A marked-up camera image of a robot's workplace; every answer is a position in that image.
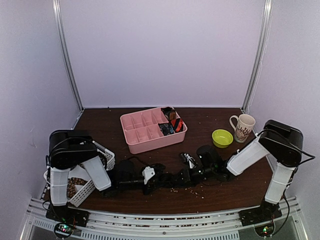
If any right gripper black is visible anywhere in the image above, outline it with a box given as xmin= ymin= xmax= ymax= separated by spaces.
xmin=171 ymin=164 xmax=215 ymax=186

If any black necktie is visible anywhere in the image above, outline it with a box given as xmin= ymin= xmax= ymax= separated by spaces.
xmin=170 ymin=171 xmax=196 ymax=188

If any white perforated plastic basket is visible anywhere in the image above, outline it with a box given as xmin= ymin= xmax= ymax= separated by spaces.
xmin=43 ymin=142 xmax=116 ymax=208

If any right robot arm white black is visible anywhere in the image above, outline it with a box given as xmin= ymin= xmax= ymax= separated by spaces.
xmin=178 ymin=119 xmax=306 ymax=221

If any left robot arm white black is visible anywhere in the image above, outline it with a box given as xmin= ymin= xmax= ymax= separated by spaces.
xmin=46 ymin=130 xmax=166 ymax=222

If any green plastic bowl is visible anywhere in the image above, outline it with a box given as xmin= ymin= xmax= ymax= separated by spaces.
xmin=211 ymin=129 xmax=234 ymax=149

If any rolled blue patterned tie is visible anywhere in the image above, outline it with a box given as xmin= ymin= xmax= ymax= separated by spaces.
xmin=158 ymin=122 xmax=175 ymax=136

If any rolled orange black tie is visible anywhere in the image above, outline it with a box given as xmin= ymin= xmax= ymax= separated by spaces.
xmin=170 ymin=118 xmax=184 ymax=133

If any pink divided organizer tray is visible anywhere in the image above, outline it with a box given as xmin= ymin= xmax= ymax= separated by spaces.
xmin=120 ymin=106 xmax=188 ymax=154

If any rolled brown tie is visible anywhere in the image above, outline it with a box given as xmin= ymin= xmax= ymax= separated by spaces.
xmin=161 ymin=107 xmax=177 ymax=121

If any white patterned mug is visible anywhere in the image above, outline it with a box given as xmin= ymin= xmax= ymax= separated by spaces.
xmin=229 ymin=113 xmax=256 ymax=143

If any brown patterned necktie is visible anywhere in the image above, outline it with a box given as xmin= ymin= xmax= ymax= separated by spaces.
xmin=67 ymin=153 xmax=107 ymax=199

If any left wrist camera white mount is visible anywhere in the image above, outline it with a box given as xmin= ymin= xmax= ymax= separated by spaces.
xmin=141 ymin=163 xmax=166 ymax=185

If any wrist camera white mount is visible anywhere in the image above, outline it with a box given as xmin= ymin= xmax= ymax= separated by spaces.
xmin=141 ymin=163 xmax=166 ymax=185
xmin=179 ymin=152 xmax=198 ymax=169

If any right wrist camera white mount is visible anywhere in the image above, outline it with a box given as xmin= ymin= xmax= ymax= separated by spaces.
xmin=179 ymin=152 xmax=198 ymax=169

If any aluminium front rail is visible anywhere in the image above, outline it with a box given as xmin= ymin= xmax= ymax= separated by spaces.
xmin=26 ymin=197 xmax=302 ymax=240

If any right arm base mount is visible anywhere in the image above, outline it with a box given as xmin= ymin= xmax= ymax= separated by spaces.
xmin=238 ymin=205 xmax=283 ymax=227

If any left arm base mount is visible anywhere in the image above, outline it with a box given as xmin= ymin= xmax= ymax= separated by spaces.
xmin=45 ymin=206 xmax=90 ymax=227

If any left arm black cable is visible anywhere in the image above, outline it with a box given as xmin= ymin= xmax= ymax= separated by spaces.
xmin=44 ymin=137 xmax=151 ymax=173

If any right aluminium frame post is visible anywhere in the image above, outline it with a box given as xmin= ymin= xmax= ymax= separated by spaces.
xmin=242 ymin=0 xmax=273 ymax=113

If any aluminium frame post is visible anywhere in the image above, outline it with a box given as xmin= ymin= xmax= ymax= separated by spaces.
xmin=52 ymin=0 xmax=84 ymax=112
xmin=242 ymin=0 xmax=273 ymax=113

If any left aluminium frame post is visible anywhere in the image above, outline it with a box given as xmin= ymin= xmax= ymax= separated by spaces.
xmin=52 ymin=0 xmax=84 ymax=112

